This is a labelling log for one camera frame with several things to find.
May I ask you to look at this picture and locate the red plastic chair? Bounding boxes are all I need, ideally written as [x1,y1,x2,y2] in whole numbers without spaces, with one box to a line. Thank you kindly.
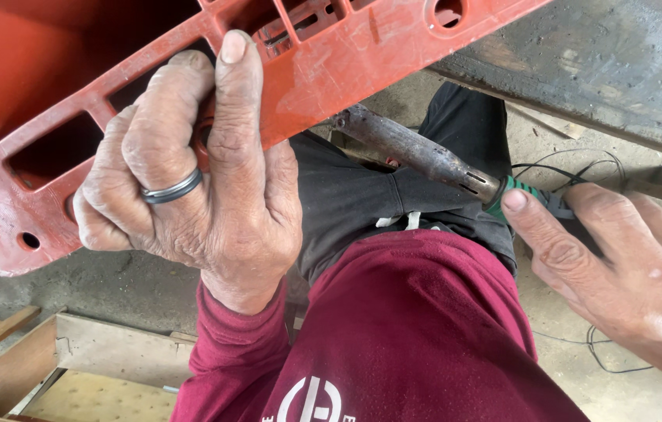
[0,0,550,277]

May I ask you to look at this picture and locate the person's right hand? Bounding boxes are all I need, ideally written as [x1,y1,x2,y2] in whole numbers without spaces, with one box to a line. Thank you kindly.
[501,182,662,396]

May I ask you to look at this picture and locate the maroon long-sleeved shirt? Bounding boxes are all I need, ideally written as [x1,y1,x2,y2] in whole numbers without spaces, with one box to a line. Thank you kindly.
[169,229,591,422]

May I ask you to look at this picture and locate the person's left hand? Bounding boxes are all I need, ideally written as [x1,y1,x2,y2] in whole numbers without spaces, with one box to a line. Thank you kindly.
[73,29,303,317]

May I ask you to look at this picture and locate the grey worn workbench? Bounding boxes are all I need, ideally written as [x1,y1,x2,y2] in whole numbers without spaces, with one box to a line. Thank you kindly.
[427,0,662,169]

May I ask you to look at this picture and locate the open plywood box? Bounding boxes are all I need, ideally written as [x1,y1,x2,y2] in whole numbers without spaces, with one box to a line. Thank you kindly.
[0,312,198,422]

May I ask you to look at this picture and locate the grey metal finger ring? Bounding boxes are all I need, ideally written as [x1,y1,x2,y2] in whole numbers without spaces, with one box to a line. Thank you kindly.
[140,168,204,205]

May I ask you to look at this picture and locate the dark grey trousers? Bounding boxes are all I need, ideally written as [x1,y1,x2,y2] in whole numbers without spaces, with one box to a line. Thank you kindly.
[287,82,519,288]

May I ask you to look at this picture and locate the flat wooden strip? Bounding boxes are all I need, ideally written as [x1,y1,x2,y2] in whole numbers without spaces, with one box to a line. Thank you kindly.
[506,102,588,140]

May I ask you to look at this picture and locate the thin black power cable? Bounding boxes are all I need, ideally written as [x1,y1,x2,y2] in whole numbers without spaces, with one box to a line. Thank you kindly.
[511,149,655,374]

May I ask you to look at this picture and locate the green-handled soldering iron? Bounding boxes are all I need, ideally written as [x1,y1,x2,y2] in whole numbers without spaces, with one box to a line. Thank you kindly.
[334,104,601,253]

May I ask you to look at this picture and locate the white drawstring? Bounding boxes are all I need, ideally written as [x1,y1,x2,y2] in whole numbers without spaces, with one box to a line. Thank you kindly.
[376,211,423,231]

